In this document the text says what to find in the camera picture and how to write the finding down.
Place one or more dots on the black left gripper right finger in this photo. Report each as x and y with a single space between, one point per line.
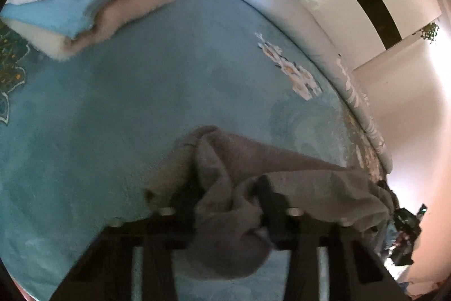
328 261

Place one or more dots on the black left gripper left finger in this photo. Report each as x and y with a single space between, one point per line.
105 270

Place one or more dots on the grey fleece garment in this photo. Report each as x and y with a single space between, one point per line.
230 241

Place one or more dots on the teal floral bed sheet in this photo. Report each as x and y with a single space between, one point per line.
81 139

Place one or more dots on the green hanging plant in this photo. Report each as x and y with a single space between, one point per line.
429 32

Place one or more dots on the blue folded garment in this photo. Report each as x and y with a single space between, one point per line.
70 17

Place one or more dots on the beige folded garment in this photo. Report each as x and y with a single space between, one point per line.
114 15

